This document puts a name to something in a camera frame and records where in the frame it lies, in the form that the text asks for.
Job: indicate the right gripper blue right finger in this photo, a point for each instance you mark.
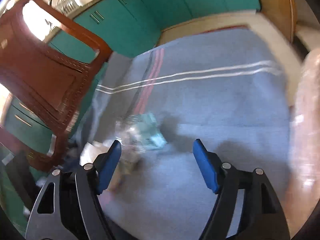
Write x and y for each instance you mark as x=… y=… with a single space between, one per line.
x=209 y=164

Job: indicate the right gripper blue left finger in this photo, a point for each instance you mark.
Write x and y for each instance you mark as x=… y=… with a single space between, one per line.
x=106 y=165

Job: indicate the teal kitchen cabinets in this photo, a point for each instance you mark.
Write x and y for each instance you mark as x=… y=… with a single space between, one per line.
x=129 y=27

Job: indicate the carved brown wooden chair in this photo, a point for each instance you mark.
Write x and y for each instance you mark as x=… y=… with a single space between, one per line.
x=49 y=83

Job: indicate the clear snack packet with label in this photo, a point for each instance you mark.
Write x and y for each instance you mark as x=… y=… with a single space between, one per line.
x=139 y=133

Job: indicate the white plastic trash basket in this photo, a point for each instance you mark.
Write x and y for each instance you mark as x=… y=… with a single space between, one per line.
x=302 y=194

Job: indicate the wooden door frame panel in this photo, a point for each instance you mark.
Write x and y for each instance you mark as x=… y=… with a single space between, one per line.
x=282 y=13

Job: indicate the blue striped tablecloth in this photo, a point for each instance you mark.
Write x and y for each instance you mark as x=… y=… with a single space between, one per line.
x=224 y=88

